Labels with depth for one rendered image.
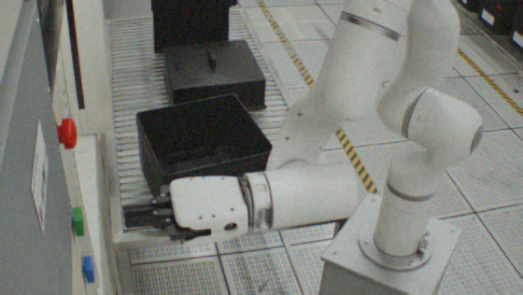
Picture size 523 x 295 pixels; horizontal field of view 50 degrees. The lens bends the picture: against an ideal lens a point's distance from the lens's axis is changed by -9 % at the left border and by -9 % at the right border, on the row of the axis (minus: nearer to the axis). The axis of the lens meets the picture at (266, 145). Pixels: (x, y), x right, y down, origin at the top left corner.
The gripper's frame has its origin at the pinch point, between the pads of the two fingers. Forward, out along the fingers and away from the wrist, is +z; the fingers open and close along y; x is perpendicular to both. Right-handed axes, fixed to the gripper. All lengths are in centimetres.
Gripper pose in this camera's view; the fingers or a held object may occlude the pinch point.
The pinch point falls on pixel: (137, 215)
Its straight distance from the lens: 86.1
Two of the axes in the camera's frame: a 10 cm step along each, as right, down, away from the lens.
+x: 0.5, -8.1, -5.9
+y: -2.4, -5.8, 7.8
